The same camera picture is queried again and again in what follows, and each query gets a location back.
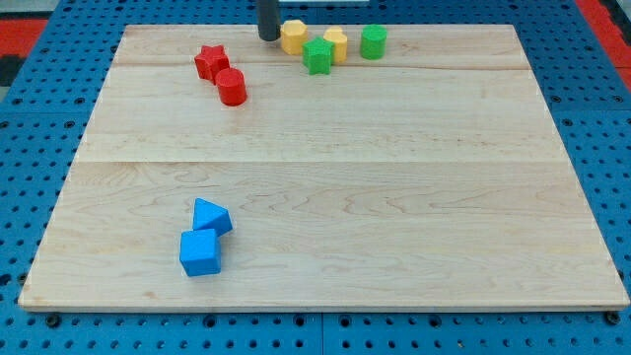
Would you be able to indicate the green star block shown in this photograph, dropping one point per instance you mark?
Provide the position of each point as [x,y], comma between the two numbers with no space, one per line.
[318,55]

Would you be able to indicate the red star block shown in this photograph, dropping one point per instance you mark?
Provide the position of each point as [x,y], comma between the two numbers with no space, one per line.
[210,61]

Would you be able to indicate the light wooden board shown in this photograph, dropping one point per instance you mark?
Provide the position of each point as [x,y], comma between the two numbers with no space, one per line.
[431,180]

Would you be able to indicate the blue triangle block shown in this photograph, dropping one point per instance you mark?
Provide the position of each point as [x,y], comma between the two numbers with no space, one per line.
[208,215]

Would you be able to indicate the red cylinder block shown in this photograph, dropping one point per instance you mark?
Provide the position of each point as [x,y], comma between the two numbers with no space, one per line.
[230,83]

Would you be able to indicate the blue cube block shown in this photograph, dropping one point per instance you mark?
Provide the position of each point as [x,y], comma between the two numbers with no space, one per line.
[200,252]

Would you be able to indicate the yellow heart block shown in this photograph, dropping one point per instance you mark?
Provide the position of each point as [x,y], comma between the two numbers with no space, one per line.
[337,36]

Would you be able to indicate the yellow hexagon block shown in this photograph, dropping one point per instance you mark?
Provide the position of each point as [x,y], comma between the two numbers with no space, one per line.
[294,33]

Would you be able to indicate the green cylinder block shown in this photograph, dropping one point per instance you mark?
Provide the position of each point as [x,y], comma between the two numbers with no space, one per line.
[373,42]

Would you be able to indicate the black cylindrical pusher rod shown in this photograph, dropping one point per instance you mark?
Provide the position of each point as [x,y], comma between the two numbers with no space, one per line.
[268,19]

